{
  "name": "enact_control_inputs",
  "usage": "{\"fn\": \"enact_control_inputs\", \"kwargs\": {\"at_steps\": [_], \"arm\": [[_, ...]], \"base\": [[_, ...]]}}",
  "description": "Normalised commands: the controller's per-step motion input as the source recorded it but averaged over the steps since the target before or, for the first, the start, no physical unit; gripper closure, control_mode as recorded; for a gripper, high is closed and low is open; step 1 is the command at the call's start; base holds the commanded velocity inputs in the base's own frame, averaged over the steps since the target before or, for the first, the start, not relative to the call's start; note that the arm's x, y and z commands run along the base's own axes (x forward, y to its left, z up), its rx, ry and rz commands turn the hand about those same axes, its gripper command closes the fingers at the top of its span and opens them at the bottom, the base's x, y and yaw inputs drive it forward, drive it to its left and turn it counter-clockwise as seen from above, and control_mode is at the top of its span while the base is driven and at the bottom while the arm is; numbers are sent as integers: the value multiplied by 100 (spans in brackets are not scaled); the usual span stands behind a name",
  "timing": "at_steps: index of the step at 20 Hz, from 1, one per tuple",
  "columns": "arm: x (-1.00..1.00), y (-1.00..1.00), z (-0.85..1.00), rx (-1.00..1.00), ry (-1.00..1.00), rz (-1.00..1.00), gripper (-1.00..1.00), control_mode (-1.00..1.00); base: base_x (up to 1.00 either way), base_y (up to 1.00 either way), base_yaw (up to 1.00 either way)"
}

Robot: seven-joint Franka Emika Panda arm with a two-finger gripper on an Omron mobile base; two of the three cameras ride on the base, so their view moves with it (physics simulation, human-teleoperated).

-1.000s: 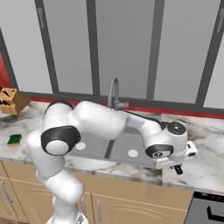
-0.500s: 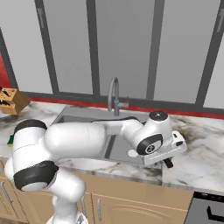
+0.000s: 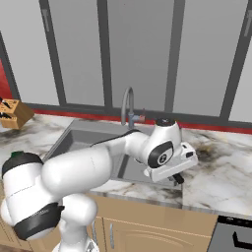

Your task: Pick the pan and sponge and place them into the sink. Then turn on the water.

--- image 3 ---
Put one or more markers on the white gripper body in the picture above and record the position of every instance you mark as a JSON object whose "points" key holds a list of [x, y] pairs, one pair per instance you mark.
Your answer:
{"points": [[170, 166]]}

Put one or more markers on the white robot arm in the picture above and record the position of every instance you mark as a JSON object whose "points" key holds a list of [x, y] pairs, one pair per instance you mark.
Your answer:
{"points": [[75, 170]]}

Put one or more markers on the grey steel sink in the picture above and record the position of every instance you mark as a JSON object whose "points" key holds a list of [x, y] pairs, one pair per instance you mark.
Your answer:
{"points": [[78, 138]]}

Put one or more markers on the green sponge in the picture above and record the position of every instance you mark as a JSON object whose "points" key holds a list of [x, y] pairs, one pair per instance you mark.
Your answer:
{"points": [[17, 153]]}

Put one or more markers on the grey tap lever red tip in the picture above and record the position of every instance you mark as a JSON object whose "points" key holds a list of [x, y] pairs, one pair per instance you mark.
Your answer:
{"points": [[141, 116]]}

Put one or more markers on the tan cupboard door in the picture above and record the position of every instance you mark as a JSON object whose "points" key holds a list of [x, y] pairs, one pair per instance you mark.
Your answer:
{"points": [[98, 229], [157, 238]]}

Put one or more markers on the grey dishwasher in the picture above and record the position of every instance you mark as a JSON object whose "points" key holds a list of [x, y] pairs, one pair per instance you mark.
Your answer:
{"points": [[229, 234]]}

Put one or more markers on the grey curved tap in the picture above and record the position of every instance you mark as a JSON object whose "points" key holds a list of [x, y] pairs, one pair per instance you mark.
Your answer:
{"points": [[128, 98]]}

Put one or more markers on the grey framed window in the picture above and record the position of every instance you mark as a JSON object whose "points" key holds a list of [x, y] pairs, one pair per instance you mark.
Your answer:
{"points": [[141, 52]]}

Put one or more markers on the wooden knife block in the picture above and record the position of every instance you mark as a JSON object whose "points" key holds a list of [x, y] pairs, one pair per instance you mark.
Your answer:
{"points": [[14, 114]]}

